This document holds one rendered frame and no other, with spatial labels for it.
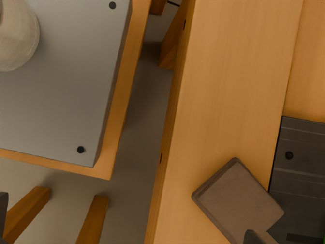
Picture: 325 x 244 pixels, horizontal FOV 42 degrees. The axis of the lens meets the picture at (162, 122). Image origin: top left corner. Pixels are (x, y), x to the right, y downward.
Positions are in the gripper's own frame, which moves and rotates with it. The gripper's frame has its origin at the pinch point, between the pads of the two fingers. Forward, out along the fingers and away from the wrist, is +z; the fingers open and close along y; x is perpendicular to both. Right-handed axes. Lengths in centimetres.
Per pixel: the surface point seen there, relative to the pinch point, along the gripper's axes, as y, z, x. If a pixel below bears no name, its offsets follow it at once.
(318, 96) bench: 24.1, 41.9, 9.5
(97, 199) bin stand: -7, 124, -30
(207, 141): 9.8, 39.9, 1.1
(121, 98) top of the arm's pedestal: -2.3, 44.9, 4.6
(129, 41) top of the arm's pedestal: -2.4, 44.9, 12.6
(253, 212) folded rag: 16.5, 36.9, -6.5
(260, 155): 17.1, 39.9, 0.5
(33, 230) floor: -27, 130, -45
